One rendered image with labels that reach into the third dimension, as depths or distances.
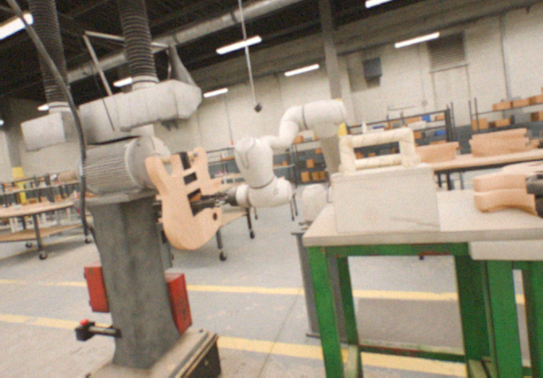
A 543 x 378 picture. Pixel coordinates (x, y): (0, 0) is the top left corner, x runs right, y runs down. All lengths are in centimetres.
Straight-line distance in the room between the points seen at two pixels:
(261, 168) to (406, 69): 1167
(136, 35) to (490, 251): 138
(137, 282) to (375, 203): 113
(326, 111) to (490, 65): 1172
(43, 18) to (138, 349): 163
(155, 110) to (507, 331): 129
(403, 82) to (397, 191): 1153
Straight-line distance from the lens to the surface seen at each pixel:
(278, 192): 97
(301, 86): 1262
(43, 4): 186
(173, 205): 109
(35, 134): 177
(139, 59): 130
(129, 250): 146
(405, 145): 83
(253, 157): 89
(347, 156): 83
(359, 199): 83
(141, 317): 156
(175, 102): 111
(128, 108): 126
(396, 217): 84
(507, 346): 103
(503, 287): 95
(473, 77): 1272
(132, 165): 130
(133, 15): 138
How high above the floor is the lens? 118
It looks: 3 degrees down
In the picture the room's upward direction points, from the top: 8 degrees counter-clockwise
